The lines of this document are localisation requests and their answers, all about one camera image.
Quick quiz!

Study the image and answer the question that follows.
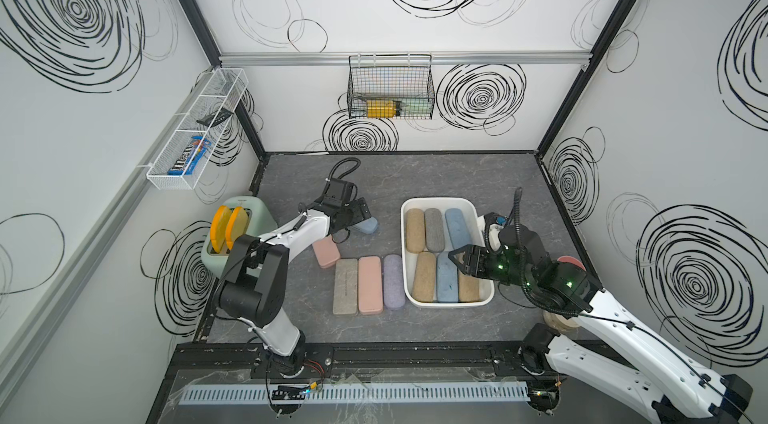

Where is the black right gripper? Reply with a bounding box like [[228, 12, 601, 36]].
[[446, 241, 532, 289]]

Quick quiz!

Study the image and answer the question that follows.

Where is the blue glasses case narrow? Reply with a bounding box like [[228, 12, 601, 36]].
[[351, 217, 379, 235]]

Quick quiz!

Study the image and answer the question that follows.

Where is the pink glasses case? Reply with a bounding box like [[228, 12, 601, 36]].
[[358, 256, 383, 315], [312, 236, 341, 269]]

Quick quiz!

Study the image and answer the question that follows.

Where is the light blue glasses case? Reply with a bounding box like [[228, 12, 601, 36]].
[[436, 252, 459, 304]]

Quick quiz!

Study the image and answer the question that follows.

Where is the tan fabric glasses case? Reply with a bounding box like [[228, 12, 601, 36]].
[[405, 208, 426, 254]]

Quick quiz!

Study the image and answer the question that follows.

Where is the beige grey glasses case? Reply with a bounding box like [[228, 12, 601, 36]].
[[332, 259, 358, 316]]

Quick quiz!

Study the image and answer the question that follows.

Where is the olive glasses case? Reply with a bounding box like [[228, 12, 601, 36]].
[[412, 252, 437, 303]]

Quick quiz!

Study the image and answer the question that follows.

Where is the lavender glasses case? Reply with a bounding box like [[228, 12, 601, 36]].
[[383, 254, 406, 310]]

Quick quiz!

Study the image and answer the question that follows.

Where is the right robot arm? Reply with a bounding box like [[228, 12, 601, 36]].
[[448, 229, 753, 423]]

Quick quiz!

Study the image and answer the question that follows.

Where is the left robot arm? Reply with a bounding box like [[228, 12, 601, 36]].
[[214, 198, 371, 377]]

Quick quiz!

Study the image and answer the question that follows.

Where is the white plastic storage box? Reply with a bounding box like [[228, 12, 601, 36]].
[[400, 197, 496, 309]]

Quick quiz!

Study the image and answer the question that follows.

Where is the pink cup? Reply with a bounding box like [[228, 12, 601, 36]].
[[557, 256, 586, 271]]

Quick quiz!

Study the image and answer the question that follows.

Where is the beige round lid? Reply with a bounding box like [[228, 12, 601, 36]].
[[542, 311, 580, 334]]

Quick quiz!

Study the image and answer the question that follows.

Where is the green toaster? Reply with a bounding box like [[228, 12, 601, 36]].
[[201, 196, 277, 277]]

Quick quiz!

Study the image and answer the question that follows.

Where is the orange toast slice right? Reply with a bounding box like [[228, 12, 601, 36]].
[[224, 207, 249, 251]]

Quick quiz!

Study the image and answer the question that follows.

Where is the orange toast slice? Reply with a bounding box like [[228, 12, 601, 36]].
[[209, 206, 232, 254], [224, 207, 249, 251]]

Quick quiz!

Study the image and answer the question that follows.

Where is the yellow item in basket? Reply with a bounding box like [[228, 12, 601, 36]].
[[366, 100, 400, 119]]

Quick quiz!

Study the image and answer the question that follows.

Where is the orange toast slice left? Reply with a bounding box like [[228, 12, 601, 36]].
[[209, 206, 232, 254]]

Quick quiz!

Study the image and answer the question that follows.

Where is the green item in basket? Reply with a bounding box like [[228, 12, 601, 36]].
[[399, 98, 434, 120]]

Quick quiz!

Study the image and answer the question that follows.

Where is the black remote on shelf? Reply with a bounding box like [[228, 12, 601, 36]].
[[196, 109, 233, 128]]

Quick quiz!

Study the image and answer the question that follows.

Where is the blue snack packet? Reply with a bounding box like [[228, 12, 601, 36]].
[[167, 136, 210, 176]]

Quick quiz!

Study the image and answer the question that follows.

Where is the black corrugated left cable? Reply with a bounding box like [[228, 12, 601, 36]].
[[326, 157, 362, 185]]

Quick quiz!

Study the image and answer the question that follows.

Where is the black corrugated cable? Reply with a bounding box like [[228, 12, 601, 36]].
[[509, 186, 524, 233], [326, 157, 362, 185]]

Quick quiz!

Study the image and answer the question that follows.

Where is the black corrugated right cable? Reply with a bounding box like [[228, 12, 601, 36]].
[[509, 186, 524, 233]]

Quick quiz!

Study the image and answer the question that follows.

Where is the white slotted cable duct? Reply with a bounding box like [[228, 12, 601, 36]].
[[178, 381, 530, 405]]

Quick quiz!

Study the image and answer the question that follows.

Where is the black wire wall basket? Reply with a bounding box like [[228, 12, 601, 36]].
[[346, 53, 436, 119]]

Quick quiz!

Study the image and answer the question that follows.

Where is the white wire wall shelf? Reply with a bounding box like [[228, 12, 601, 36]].
[[146, 67, 248, 191]]

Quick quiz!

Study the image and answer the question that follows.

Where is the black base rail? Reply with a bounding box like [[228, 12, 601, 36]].
[[170, 339, 607, 380]]

